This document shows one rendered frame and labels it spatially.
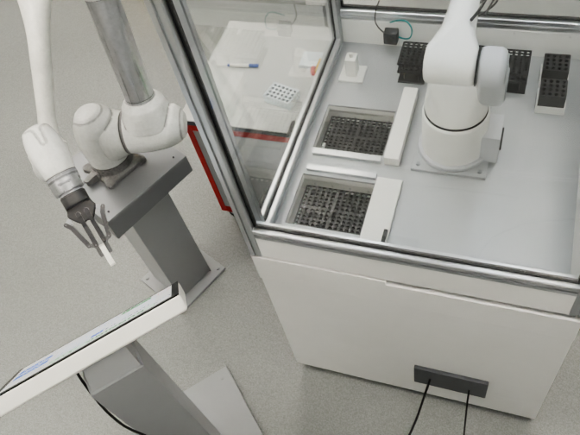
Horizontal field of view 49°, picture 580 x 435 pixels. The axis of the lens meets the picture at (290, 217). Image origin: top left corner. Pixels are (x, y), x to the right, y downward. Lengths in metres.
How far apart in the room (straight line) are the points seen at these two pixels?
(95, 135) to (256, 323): 1.16
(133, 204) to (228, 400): 0.95
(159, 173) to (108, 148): 0.21
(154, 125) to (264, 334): 1.13
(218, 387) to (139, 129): 1.17
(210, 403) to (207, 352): 0.25
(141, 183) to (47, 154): 0.58
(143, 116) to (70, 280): 1.38
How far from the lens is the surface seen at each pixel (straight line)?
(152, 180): 2.35
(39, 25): 1.99
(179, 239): 2.78
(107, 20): 2.06
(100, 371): 1.80
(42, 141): 1.88
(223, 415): 2.74
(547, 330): 1.93
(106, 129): 2.27
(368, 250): 1.72
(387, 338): 2.22
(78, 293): 3.30
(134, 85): 2.16
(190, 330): 2.97
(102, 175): 2.42
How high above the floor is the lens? 2.56
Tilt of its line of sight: 54 degrees down
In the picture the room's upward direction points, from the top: 17 degrees counter-clockwise
